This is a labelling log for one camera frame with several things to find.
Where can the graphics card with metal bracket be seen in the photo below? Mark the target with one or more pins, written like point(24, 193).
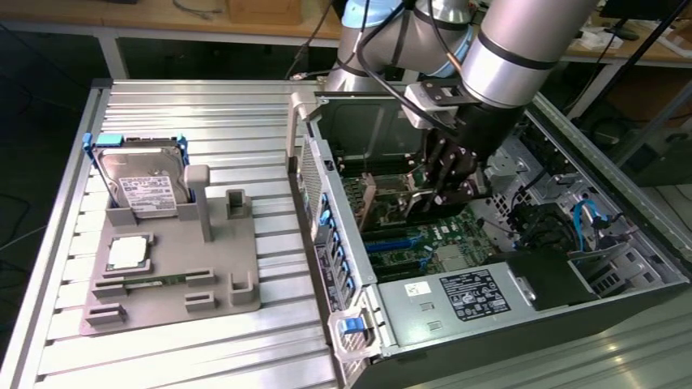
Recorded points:
point(389, 206)

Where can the blue expansion slot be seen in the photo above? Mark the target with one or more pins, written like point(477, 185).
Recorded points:
point(392, 244)

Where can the blue case latch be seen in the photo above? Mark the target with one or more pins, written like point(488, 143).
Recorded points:
point(349, 326)

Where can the grey parts rack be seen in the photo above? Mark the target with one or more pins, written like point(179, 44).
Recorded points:
point(172, 247)

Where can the black monitor stand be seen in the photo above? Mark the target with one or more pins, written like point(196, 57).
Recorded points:
point(621, 28)

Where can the black RAM slot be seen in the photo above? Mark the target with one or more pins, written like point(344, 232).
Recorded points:
point(375, 170)
point(373, 162)

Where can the CPU socket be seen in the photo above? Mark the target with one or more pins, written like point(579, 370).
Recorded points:
point(392, 184)

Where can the blue slot clip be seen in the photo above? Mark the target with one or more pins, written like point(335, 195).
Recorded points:
point(327, 216)
point(324, 200)

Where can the green motherboard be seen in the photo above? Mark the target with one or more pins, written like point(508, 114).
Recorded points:
point(459, 239)

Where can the wooden workbench with box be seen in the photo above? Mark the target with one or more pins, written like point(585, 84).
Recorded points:
point(135, 16)

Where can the black plastic shroud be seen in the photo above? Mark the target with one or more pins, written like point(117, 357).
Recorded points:
point(545, 279)

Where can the black expansion slot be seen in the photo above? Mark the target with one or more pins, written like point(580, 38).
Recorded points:
point(397, 269)

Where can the open black PC case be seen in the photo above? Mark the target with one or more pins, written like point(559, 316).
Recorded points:
point(540, 336)

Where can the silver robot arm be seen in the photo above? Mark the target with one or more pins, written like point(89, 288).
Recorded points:
point(519, 44)

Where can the black slanted pole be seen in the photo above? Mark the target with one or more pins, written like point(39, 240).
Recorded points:
point(647, 42)

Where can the green RAM stick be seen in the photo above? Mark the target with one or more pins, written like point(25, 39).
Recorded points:
point(156, 281)

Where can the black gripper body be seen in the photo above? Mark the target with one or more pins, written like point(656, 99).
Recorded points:
point(492, 125)

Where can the grey power supply unit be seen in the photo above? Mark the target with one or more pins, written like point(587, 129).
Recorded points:
point(411, 320)

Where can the cluttered wooden workbench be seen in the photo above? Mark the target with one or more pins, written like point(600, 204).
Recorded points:
point(648, 48)

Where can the hard disk in blue caddy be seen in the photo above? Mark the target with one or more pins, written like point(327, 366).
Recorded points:
point(143, 182)

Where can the silver CPU chip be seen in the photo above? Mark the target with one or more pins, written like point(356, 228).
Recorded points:
point(127, 253)

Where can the silver chipset heatsink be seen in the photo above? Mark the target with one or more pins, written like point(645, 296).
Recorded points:
point(451, 259)

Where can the metal drive cage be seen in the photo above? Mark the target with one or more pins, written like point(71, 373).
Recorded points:
point(508, 170)

